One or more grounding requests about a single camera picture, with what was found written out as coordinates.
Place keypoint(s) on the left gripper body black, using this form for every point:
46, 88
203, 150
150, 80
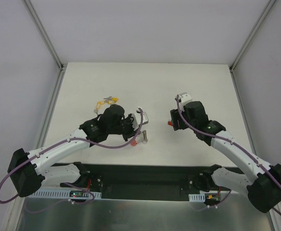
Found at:
127, 128

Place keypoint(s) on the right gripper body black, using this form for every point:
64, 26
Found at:
175, 120

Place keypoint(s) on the red-handled metal keyring organizer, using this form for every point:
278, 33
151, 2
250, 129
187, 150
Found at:
141, 138

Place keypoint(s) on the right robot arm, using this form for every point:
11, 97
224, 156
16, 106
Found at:
259, 181

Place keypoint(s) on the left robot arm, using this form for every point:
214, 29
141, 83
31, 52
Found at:
30, 170

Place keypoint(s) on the yellow key tag with keys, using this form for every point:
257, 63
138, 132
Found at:
108, 100

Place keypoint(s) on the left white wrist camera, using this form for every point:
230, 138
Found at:
139, 118

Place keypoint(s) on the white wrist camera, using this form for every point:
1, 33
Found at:
139, 118
184, 98

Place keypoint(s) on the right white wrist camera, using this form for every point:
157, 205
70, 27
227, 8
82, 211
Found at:
184, 98

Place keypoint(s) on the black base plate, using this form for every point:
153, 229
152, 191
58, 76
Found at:
130, 182

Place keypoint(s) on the right white cable duct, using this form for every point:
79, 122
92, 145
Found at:
199, 198

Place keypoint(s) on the white cable duct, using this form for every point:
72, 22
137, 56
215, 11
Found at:
61, 194
199, 198

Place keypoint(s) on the left aluminium frame post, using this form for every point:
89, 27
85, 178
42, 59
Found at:
43, 33

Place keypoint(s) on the aluminium frame post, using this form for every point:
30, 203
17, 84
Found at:
255, 29
43, 33

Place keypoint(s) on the left white cable duct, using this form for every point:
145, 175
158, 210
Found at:
61, 194

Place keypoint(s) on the right aluminium frame post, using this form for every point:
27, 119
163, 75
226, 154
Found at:
255, 29

